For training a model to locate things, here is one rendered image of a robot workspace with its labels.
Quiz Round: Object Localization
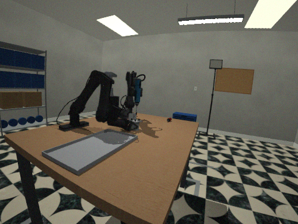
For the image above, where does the blue electric screwdriver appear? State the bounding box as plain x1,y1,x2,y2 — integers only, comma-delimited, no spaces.
134,79,141,106

